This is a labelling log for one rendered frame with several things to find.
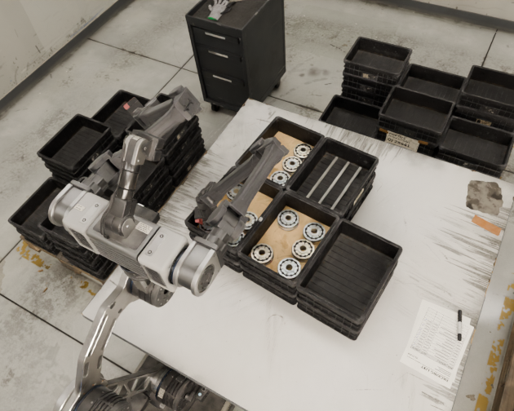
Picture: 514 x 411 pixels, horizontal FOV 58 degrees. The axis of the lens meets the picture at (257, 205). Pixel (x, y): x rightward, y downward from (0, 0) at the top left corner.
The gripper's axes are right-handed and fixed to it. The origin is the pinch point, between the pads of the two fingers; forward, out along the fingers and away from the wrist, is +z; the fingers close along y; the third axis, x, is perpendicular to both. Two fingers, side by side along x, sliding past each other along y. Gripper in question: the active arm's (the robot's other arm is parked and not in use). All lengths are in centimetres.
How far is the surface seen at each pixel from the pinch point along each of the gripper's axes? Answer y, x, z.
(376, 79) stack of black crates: -109, -131, 38
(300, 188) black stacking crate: -45.2, -18.5, 4.6
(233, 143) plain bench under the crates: -11, -64, 18
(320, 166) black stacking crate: -57, -31, 5
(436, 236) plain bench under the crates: -108, 8, 17
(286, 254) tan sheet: -35.1, 17.8, 3.9
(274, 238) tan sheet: -30.2, 9.2, 4.1
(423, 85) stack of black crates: -145, -135, 51
